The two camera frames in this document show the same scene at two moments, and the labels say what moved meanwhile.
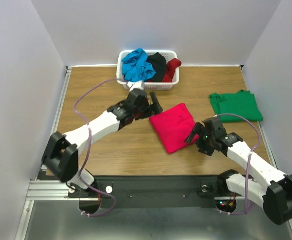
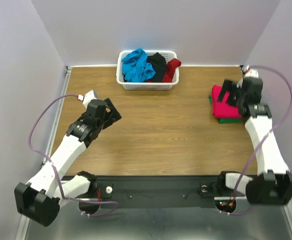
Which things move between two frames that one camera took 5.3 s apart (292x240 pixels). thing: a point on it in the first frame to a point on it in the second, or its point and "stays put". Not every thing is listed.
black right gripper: x=200 y=138 to x=230 y=92
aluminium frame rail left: x=67 y=71 stays put
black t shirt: x=159 y=64 stays put
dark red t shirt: x=171 y=66 stays put
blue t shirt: x=135 y=68 stays put
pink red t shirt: x=173 y=126 to x=221 y=109
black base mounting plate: x=159 y=191 stays put
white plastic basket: x=149 y=85 stays put
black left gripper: x=150 y=110 to x=113 y=116
